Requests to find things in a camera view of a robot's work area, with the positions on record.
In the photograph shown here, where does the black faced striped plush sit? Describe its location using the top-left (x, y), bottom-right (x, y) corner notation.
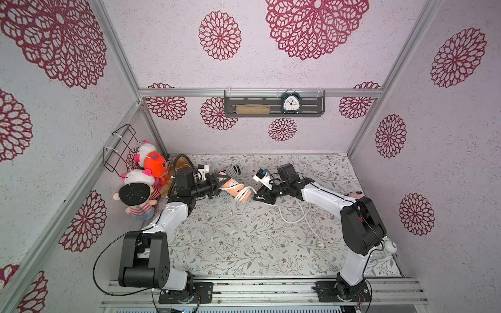
top-left (113, 169), bottom-right (160, 221)

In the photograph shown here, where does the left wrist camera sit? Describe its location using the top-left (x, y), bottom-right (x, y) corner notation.
top-left (195, 164), bottom-right (210, 182)

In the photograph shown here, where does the orange power strip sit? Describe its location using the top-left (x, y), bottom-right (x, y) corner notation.
top-left (220, 178), bottom-right (256, 203)

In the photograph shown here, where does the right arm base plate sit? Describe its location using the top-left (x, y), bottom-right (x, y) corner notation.
top-left (313, 280), bottom-right (372, 303)

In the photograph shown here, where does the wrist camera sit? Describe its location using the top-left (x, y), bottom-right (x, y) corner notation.
top-left (253, 169), bottom-right (273, 190)
top-left (195, 164), bottom-right (210, 182)

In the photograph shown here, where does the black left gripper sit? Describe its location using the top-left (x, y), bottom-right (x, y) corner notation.
top-left (191, 173), bottom-right (231, 200)

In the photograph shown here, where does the black wire basket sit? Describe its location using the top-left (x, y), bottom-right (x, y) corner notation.
top-left (101, 124), bottom-right (143, 177)

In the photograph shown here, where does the orange plush toy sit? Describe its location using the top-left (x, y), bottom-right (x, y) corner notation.
top-left (144, 151), bottom-right (168, 186)

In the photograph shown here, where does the grey wall shelf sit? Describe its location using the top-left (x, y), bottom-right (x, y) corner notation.
top-left (223, 89), bottom-right (326, 118)

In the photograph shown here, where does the brown teddy bear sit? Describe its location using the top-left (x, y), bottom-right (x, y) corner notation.
top-left (160, 154), bottom-right (196, 198)

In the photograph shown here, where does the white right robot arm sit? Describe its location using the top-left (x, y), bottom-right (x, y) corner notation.
top-left (253, 164), bottom-right (389, 286)

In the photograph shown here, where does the white alarm clock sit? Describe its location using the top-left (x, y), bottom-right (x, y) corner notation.
top-left (370, 236), bottom-right (397, 261)

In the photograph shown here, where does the tan pouch on shelf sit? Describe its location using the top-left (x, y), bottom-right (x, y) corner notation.
top-left (236, 104), bottom-right (271, 116)

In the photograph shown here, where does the striped black white object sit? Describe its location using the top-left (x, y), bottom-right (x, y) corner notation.
top-left (220, 164), bottom-right (242, 179)

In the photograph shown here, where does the white pink plush toy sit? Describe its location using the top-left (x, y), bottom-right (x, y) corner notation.
top-left (134, 141), bottom-right (157, 168)

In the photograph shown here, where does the white power cord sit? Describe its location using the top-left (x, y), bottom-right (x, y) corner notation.
top-left (218, 181), bottom-right (326, 249)

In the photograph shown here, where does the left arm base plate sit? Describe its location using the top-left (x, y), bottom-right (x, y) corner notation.
top-left (158, 282), bottom-right (214, 305)

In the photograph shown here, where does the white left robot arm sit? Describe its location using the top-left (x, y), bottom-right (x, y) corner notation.
top-left (118, 168), bottom-right (231, 291)

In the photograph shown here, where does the pink frog plush toy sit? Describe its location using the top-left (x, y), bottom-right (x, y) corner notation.
top-left (349, 191), bottom-right (365, 199)

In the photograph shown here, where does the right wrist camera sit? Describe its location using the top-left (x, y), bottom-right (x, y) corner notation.
top-left (253, 169), bottom-right (273, 190)

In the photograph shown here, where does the teal alarm clock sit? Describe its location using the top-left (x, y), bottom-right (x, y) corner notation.
top-left (281, 93), bottom-right (301, 114)

